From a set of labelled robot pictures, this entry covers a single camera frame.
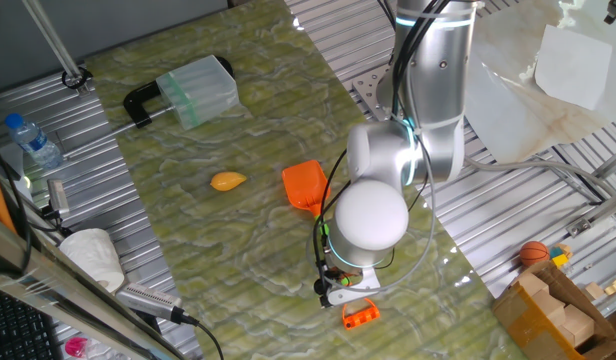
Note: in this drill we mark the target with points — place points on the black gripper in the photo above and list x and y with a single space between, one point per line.
338 276

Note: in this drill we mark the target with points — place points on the orange green toy shovel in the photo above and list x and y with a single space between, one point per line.
303 185

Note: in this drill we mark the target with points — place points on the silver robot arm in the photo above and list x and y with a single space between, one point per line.
373 220

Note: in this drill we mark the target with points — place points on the pink plastic object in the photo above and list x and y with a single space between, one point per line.
75 346

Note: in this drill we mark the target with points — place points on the green marble pattern mat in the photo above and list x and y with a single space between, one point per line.
213 260

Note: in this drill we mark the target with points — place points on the yellow toy mango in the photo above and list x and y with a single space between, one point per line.
228 181

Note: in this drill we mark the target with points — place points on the light wooden block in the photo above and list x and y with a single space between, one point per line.
578 325
548 305
530 285
566 249

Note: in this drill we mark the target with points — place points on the small toy basketball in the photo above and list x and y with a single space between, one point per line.
534 253

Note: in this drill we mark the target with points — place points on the brown cardboard box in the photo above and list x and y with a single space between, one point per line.
533 330

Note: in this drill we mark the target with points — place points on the blue toy block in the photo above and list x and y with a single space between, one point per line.
556 251

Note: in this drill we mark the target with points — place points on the yellow toy block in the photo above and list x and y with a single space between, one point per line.
560 260

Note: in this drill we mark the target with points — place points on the white marble pattern sheet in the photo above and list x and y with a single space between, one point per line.
503 120

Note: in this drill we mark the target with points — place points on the translucent plastic box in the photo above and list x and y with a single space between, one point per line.
198 92

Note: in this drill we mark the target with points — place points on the black C-clamp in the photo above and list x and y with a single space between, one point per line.
135 102

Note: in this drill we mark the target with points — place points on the white paper sheet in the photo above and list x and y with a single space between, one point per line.
573 67

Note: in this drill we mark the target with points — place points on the black keyboard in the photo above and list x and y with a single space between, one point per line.
15 330

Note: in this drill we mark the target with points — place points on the clear water bottle blue cap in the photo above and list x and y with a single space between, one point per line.
35 145

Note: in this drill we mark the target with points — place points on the metal stand pole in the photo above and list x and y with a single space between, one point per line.
53 45

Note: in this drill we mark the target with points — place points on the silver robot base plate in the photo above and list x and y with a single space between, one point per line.
368 90

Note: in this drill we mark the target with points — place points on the silver grilled camera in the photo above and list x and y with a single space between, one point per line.
145 300

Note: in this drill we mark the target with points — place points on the aluminium bar with bracket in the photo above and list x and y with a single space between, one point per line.
603 210

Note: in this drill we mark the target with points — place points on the aluminium frame bar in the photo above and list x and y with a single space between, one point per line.
63 295

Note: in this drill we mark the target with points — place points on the small silver camera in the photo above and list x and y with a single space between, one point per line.
57 196

